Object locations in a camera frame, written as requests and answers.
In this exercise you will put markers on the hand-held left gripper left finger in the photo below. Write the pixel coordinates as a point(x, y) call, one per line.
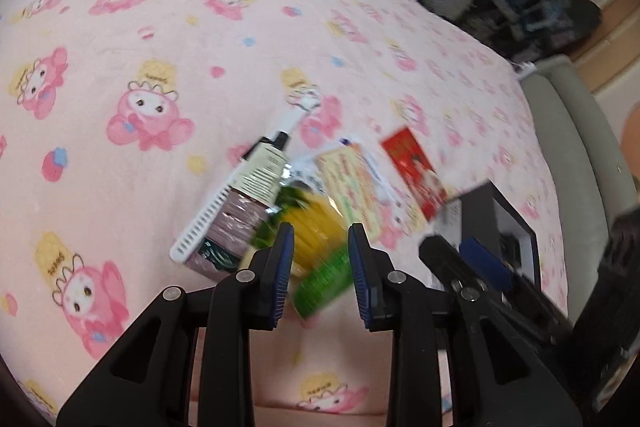
point(280, 267)

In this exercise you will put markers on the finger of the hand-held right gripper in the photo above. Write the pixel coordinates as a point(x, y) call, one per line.
point(482, 259)
point(440, 257)

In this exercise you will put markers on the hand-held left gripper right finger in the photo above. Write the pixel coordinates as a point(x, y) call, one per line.
point(360, 272)

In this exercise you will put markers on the black cardboard box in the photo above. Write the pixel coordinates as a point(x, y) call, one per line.
point(475, 212)

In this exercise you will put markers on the green and yellow snack packet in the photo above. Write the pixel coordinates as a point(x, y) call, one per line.
point(320, 217)

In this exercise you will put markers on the dark purple packet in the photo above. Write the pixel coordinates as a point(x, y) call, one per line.
point(230, 227)

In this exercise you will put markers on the white comb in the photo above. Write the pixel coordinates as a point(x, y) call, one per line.
point(200, 232)

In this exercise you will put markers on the red photo card packet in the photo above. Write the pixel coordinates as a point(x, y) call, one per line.
point(412, 172)

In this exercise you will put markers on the yellow cartoon card packet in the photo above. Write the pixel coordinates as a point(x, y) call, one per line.
point(350, 182)

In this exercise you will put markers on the white tube with black cap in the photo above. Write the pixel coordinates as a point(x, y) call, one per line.
point(262, 174)

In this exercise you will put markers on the grey padded headboard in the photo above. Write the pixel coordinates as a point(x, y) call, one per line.
point(575, 147)

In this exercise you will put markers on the pink cartoon printed blanket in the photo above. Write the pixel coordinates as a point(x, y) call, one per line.
point(150, 32)

